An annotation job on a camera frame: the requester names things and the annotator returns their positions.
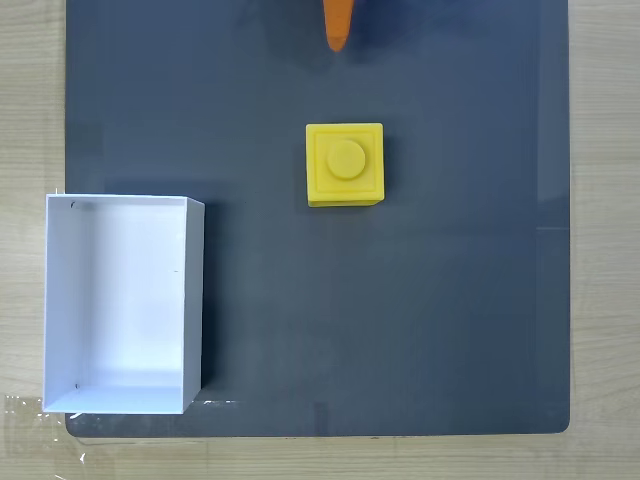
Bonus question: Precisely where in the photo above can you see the yellow studded block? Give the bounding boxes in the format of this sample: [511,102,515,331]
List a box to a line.
[305,122,387,208]

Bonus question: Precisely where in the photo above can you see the white open box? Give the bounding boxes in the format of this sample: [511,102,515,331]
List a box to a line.
[42,193,207,415]

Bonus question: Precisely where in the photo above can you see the dark grey mat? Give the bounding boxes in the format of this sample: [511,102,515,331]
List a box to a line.
[64,0,572,440]

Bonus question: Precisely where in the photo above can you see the clear tape piece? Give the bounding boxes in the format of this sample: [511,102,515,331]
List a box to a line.
[3,393,89,469]

